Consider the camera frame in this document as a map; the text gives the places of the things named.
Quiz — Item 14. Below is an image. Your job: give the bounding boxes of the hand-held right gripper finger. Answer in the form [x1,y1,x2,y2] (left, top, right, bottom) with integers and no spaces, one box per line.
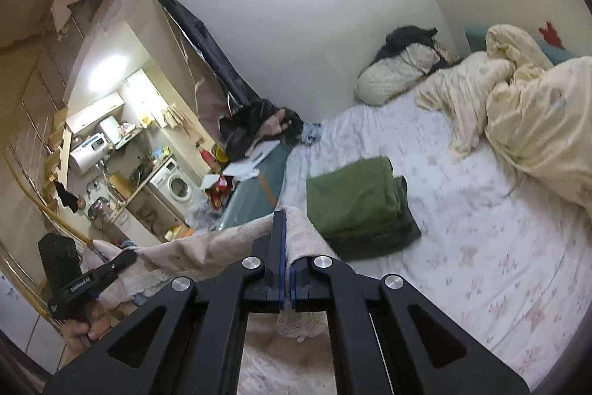
[44,211,288,395]
[290,255,531,395]

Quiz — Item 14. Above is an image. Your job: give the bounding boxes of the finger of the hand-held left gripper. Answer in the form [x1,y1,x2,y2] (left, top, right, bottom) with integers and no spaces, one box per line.
[90,249,140,299]

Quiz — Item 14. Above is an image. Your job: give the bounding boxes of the beige lace-edged cloth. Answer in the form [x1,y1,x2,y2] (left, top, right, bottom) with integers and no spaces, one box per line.
[91,205,344,342]

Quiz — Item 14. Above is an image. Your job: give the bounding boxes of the green folded pants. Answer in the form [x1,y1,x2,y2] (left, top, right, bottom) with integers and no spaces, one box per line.
[306,156,401,237]

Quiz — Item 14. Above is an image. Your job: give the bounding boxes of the dark folded pants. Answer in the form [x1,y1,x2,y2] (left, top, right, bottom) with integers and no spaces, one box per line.
[326,175,422,262]

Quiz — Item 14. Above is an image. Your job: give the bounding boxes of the person's left hand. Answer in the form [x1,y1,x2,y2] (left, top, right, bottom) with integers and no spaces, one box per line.
[61,304,112,352]

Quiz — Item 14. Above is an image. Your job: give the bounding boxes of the wooden stair railing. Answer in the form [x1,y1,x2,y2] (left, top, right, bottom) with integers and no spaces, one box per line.
[4,145,95,322]

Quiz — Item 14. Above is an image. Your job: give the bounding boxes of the black hanging sock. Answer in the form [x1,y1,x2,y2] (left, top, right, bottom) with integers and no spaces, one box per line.
[52,180,80,214]

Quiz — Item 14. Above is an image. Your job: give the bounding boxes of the teal side table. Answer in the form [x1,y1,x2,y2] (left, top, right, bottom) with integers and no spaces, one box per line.
[221,140,290,234]

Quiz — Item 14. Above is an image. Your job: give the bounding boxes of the red snack packet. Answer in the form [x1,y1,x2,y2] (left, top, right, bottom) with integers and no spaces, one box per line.
[203,174,238,211]

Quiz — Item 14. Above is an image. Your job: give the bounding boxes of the white washing machine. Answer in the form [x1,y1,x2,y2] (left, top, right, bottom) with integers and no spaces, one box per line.
[147,157,195,204]

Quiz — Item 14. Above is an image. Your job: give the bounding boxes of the white papers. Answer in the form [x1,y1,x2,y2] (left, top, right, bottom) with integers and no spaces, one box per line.
[223,139,281,180]

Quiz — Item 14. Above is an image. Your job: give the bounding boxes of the white water heater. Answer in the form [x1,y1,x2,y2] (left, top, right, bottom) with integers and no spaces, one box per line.
[68,132,112,179]

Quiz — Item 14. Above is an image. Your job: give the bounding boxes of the pile of dark clothes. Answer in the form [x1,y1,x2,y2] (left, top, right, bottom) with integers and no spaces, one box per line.
[219,98,306,161]

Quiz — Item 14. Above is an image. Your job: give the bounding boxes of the bed with floral sheet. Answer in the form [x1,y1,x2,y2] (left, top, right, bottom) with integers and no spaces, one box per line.
[238,88,592,395]

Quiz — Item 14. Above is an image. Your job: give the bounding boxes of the cream pillow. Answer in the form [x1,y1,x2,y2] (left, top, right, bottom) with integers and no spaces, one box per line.
[354,43,445,106]

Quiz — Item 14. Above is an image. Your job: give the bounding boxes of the black garment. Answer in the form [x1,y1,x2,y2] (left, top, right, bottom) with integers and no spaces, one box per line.
[373,25,464,76]

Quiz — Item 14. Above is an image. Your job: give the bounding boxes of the pale yellow quilt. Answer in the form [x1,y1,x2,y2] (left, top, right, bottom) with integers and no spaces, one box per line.
[415,23,592,221]

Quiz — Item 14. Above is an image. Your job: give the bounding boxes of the teal cushion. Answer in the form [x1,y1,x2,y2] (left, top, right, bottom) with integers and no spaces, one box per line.
[464,24,571,68]

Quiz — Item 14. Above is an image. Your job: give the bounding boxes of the red plush toy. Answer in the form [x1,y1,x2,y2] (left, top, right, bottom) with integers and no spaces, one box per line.
[538,21,563,49]

